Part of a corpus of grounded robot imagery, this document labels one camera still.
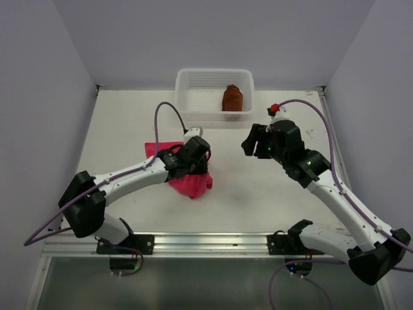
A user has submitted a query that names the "brown towel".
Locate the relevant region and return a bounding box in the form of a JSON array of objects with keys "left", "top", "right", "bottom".
[{"left": 222, "top": 85, "right": 243, "bottom": 112}]

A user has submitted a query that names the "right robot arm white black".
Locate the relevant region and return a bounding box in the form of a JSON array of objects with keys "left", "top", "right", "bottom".
[{"left": 241, "top": 120, "right": 411, "bottom": 285}]

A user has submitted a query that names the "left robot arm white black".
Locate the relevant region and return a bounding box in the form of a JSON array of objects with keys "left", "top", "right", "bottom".
[{"left": 59, "top": 136, "right": 210, "bottom": 254}]

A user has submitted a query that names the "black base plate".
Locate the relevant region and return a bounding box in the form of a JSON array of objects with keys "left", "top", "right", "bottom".
[
  {"left": 96, "top": 234, "right": 155, "bottom": 255},
  {"left": 267, "top": 231, "right": 324, "bottom": 256}
]

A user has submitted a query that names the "white perforated plastic basket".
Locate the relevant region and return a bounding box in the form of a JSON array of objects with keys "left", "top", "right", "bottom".
[{"left": 174, "top": 68, "right": 255, "bottom": 121}]

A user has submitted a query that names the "pink towel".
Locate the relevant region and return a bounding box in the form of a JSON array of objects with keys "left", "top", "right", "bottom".
[{"left": 145, "top": 141, "right": 213, "bottom": 200}]

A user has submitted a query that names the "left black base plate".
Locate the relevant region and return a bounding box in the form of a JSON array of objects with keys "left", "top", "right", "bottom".
[{"left": 96, "top": 234, "right": 155, "bottom": 255}]

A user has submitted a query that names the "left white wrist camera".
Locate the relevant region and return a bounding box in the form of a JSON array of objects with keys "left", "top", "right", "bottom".
[{"left": 183, "top": 126, "right": 203, "bottom": 144}]

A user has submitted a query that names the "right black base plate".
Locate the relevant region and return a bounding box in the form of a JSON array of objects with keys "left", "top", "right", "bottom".
[{"left": 267, "top": 231, "right": 324, "bottom": 256}]

